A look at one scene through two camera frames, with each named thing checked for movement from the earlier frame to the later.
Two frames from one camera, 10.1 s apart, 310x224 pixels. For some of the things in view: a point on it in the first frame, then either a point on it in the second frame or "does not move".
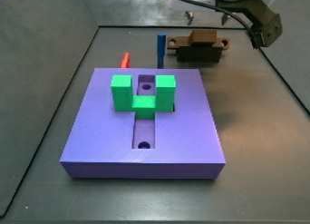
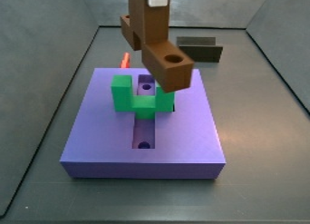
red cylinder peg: (124, 61) does not move
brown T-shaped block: (199, 38) → (144, 29)
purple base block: (111, 145) does not move
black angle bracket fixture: (199, 52) does not move
